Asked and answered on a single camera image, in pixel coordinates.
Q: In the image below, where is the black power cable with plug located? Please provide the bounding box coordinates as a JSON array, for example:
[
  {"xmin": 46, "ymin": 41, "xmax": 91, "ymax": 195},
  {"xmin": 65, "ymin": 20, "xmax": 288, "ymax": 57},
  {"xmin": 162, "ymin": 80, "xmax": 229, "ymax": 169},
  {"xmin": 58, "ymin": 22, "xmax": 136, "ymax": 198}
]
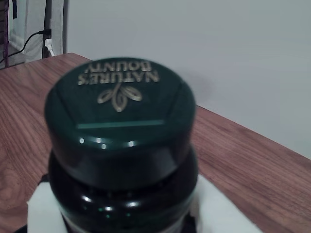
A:
[{"xmin": 0, "ymin": 29, "xmax": 52, "ymax": 65}]

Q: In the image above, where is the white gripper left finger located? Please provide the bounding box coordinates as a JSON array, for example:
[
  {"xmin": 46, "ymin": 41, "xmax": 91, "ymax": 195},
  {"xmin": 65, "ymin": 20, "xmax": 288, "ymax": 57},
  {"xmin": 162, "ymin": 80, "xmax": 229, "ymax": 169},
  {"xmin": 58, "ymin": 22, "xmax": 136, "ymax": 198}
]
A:
[{"xmin": 26, "ymin": 181, "xmax": 70, "ymax": 233}]

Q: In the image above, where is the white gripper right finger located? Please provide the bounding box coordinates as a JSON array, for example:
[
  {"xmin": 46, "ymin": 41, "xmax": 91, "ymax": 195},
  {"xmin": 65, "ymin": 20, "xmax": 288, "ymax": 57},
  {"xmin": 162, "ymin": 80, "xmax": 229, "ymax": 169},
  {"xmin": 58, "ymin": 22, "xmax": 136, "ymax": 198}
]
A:
[{"xmin": 189, "ymin": 174, "xmax": 263, "ymax": 233}]

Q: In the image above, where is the green-capped dark pill bottle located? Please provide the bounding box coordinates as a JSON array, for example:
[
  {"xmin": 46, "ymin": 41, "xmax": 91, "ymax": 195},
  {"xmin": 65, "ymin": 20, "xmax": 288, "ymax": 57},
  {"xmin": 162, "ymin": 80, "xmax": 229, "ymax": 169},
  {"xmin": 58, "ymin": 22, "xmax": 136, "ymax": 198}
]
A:
[{"xmin": 43, "ymin": 57, "xmax": 199, "ymax": 233}]

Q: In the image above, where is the grey vertical post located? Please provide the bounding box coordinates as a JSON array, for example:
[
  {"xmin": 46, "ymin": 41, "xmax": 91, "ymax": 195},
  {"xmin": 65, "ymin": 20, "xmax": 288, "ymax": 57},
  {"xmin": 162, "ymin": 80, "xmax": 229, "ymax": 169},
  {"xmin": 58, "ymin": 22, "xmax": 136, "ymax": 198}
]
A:
[{"xmin": 62, "ymin": 0, "xmax": 70, "ymax": 54}]

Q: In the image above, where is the white plug with cable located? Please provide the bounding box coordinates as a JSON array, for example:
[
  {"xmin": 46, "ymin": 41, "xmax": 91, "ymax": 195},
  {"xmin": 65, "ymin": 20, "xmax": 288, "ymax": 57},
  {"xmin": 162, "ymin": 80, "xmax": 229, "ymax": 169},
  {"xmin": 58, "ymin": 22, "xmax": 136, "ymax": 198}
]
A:
[{"xmin": 44, "ymin": 38, "xmax": 56, "ymax": 58}]

